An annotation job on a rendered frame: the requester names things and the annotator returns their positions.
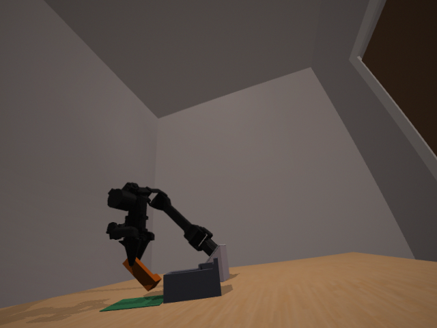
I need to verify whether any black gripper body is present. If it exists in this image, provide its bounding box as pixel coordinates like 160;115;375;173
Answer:
110;211;155;241

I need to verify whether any orange l-shaped part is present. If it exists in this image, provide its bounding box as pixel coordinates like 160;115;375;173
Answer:
122;258;162;291

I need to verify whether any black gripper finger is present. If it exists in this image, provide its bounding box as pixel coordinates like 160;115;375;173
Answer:
119;239;142;267
137;241;150;260

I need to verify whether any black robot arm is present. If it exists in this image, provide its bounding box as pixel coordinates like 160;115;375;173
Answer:
107;182;218;257

